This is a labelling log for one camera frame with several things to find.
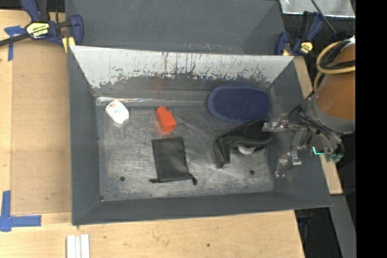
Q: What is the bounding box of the black cloth pouch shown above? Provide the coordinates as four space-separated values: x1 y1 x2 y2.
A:
148 136 198 186

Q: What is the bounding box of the black curved plastic thing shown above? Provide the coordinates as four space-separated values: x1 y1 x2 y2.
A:
212 119 275 169

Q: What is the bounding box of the blue oval sponge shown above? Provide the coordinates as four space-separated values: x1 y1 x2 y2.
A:
207 83 271 123

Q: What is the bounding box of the white round piece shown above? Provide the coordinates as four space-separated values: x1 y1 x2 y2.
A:
236 146 256 156

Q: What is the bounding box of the grey metal bin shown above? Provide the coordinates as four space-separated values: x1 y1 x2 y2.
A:
63 0 334 226

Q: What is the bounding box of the orange-red plastic bottle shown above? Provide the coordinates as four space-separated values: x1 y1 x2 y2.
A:
155 106 178 134

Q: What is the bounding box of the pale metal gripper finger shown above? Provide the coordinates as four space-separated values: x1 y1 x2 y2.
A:
275 144 303 178
261 114 302 134

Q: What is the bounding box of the small white bottle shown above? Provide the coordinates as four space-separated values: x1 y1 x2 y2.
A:
105 100 131 126

